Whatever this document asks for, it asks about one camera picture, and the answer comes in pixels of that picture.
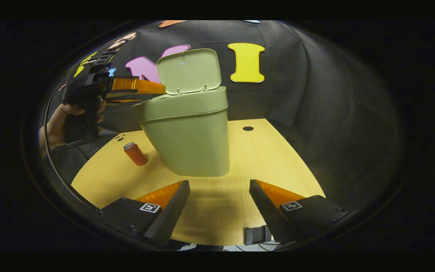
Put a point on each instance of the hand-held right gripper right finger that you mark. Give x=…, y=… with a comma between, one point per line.
x=268, y=215

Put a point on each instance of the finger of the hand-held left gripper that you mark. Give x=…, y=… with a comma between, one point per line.
x=138, y=85
x=134, y=97

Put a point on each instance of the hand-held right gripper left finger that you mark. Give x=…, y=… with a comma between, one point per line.
x=170, y=215

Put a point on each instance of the red pop can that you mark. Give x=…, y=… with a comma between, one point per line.
x=136, y=155

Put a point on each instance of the pale green desktop garbage bin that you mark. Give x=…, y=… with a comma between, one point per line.
x=191, y=139

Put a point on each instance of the wooden desktop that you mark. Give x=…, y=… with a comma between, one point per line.
x=259, y=158

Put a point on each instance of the black backdrop cloth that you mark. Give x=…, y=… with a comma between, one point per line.
x=315, y=94

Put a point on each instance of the black desk edge bracket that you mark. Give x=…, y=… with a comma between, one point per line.
x=257, y=235

